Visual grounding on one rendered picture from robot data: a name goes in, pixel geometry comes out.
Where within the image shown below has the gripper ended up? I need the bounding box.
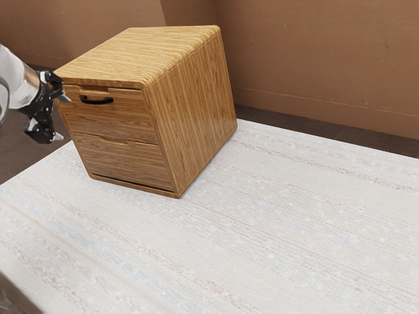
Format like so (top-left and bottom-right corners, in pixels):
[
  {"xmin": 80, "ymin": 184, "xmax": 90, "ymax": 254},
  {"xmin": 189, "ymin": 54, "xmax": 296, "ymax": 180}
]
[{"xmin": 20, "ymin": 69, "xmax": 72, "ymax": 145}]

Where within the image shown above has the wooden two-drawer cabinet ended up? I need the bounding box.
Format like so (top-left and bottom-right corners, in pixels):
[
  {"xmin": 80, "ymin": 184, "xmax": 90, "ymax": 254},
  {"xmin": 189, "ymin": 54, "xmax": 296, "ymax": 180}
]
[{"xmin": 52, "ymin": 25, "xmax": 238, "ymax": 199}]

